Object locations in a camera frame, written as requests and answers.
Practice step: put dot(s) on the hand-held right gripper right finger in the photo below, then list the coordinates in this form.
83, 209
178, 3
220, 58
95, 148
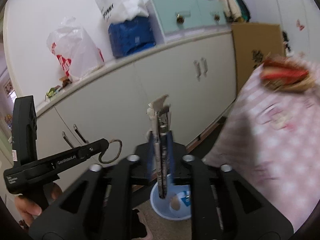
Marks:
170, 160

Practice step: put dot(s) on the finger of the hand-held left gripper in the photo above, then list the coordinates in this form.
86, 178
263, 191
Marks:
96, 148

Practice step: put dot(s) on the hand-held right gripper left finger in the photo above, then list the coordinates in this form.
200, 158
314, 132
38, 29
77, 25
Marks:
150, 160

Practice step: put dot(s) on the brown rubber band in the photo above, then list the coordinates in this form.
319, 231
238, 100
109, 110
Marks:
120, 150

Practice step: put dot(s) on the grey printed paper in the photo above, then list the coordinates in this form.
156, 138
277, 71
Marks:
161, 130

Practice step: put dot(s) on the light blue plastic bin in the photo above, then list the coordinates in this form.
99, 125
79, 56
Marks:
160, 205

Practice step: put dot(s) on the red and brown paper bag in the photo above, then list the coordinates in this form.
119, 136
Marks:
285, 73

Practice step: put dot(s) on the person's left hand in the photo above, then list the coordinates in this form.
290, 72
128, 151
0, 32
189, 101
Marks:
28, 208

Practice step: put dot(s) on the blue white snack packet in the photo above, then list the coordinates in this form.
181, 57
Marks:
186, 197

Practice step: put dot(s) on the dried plant scraps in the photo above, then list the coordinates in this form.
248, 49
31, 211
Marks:
58, 88

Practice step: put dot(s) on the pink slipper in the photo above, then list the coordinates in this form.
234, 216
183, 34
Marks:
148, 232

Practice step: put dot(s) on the white cabinet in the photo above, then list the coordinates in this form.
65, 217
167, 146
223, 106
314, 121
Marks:
140, 85

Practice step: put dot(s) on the pink checked printed blanket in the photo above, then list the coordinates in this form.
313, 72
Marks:
262, 155

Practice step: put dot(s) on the white red-printed plastic bag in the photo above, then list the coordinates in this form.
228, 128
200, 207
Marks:
77, 47

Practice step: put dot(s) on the blue plastic bag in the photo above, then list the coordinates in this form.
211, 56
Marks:
131, 37

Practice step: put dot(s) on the brown cardboard box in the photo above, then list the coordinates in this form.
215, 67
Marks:
255, 45

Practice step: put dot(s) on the pale green drawer box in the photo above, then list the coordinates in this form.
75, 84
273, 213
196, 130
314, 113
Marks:
190, 17

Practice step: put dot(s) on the white black-printed plastic bag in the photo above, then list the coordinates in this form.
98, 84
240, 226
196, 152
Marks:
117, 2

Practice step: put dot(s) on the green hanging garment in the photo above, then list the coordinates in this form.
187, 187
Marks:
243, 7

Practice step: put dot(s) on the pink bow wall sticker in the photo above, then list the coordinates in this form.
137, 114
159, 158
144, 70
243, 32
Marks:
300, 25

